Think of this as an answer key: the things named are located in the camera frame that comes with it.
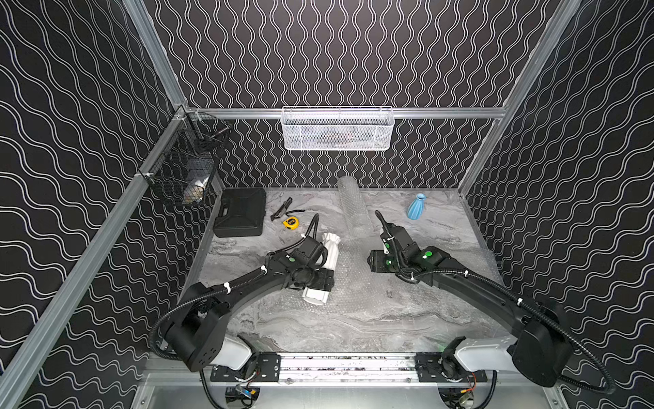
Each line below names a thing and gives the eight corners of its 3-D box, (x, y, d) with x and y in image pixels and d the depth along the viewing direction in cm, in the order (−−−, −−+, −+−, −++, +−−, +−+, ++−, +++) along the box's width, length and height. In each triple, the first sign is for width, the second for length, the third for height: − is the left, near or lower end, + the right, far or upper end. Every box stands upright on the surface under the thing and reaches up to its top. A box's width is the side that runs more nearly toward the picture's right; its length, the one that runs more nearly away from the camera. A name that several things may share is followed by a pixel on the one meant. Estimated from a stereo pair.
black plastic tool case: (216, 238, 106) (209, 228, 100) (229, 199, 120) (224, 187, 114) (261, 239, 106) (257, 228, 100) (269, 199, 120) (266, 187, 114)
